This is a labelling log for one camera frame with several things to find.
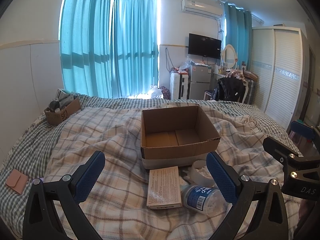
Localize white sliding wardrobe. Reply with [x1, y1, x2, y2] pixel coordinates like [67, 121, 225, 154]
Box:
[250, 26, 305, 130]

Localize white plastic bag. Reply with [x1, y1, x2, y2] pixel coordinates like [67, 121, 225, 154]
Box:
[148, 86, 163, 99]

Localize white tape roll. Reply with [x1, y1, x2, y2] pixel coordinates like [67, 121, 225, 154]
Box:
[188, 160, 217, 187]

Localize open brown cardboard box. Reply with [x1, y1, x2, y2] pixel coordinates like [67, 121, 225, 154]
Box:
[140, 105, 221, 170]

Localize teal window curtains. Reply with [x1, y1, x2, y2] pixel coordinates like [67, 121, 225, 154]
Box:
[59, 0, 159, 99]

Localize oval white vanity mirror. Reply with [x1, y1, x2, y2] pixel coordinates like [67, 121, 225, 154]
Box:
[221, 44, 238, 69]

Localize clear jar blue label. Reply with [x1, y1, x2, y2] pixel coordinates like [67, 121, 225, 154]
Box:
[180, 185, 225, 217]

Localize white suitcase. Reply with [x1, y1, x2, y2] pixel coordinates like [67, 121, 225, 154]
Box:
[170, 71, 189, 100]

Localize silver mini fridge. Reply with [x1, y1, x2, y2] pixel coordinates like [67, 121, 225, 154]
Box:
[189, 64, 212, 100]

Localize black wall television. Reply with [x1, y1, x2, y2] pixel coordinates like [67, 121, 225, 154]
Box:
[188, 34, 222, 60]

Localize chair with black jacket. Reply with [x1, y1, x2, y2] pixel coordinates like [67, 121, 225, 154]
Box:
[214, 77, 246, 102]

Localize teal side curtain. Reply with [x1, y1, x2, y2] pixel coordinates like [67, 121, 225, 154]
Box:
[224, 2, 253, 69]

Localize person's right hand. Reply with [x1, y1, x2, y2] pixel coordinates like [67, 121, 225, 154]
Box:
[298, 199, 311, 225]

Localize beige printed box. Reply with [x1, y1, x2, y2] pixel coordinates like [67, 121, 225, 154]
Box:
[146, 166, 182, 210]

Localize white air conditioner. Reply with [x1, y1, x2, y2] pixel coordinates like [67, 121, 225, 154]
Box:
[181, 0, 223, 18]

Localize small brown box with clutter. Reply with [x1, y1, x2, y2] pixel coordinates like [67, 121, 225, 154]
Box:
[44, 89, 81, 126]

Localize green gingham bed sheet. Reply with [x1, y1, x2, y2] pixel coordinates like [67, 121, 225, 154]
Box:
[1, 95, 297, 239]

